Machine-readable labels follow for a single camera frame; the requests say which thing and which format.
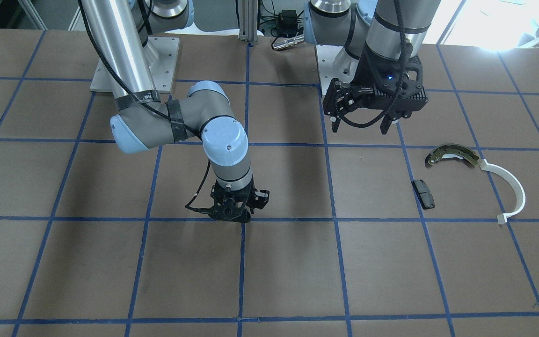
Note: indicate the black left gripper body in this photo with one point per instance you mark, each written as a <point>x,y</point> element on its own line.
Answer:
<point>370,68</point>

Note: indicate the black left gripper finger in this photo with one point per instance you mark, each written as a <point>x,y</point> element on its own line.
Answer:
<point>389,118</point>
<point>336,102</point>

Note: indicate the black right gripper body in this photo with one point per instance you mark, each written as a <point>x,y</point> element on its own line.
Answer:
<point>262,197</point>

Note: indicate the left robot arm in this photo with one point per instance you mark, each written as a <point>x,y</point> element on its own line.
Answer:
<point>384,38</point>

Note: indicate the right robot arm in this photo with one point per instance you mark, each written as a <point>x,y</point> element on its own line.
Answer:
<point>120,32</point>

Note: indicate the curved metal brake shoe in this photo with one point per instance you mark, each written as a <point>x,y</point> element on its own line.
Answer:
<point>451,151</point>

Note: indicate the silver metal cylinder plug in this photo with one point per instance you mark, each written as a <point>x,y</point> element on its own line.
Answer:
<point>287,43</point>

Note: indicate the black power brick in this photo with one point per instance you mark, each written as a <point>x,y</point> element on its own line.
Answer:
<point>287,19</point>

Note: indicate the black brake pad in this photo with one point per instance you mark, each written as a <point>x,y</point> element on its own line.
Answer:
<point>424,194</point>

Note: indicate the white curved plastic part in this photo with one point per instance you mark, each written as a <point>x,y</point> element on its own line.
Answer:
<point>513,182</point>

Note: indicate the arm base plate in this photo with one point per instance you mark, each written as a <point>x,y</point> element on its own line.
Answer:
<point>161,55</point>
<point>334,62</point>

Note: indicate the aluminium frame post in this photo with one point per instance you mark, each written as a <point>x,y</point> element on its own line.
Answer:
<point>248,12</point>

